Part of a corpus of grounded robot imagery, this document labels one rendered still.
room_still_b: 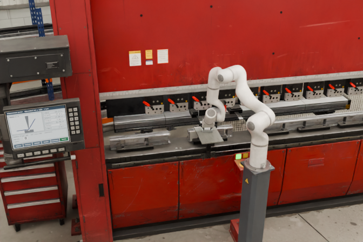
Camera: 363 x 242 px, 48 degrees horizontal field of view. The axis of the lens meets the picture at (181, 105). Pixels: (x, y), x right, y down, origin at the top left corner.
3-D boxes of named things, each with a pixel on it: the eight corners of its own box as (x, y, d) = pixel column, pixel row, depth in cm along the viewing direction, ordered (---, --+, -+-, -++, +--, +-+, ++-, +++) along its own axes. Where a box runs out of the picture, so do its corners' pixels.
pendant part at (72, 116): (13, 160, 260) (2, 109, 245) (14, 150, 271) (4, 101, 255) (85, 149, 272) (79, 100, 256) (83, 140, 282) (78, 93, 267)
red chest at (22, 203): (10, 237, 371) (-13, 141, 328) (18, 201, 416) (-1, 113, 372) (67, 229, 381) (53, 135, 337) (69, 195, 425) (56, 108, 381)
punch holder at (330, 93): (327, 98, 361) (330, 80, 353) (322, 94, 368) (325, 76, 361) (342, 96, 363) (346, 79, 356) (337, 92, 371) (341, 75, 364)
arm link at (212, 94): (228, 84, 312) (223, 118, 327) (207, 82, 312) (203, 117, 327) (229, 89, 304) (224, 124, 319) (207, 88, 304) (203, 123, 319)
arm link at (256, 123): (271, 142, 290) (275, 112, 280) (255, 152, 279) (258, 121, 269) (257, 136, 298) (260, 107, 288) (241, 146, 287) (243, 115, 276)
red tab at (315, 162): (308, 167, 374) (309, 161, 371) (307, 166, 376) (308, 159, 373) (323, 165, 377) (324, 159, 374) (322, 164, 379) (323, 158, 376)
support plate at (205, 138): (201, 144, 326) (202, 143, 325) (194, 128, 349) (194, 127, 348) (223, 142, 329) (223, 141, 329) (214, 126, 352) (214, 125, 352)
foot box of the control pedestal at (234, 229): (237, 249, 358) (239, 239, 353) (228, 230, 380) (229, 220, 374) (259, 246, 362) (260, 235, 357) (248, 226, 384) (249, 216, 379)
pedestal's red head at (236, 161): (239, 182, 335) (241, 164, 328) (233, 171, 349) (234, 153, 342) (262, 179, 340) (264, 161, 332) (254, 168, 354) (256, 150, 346)
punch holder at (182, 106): (170, 113, 334) (169, 94, 327) (168, 108, 342) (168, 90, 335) (188, 111, 337) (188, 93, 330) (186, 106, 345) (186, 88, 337)
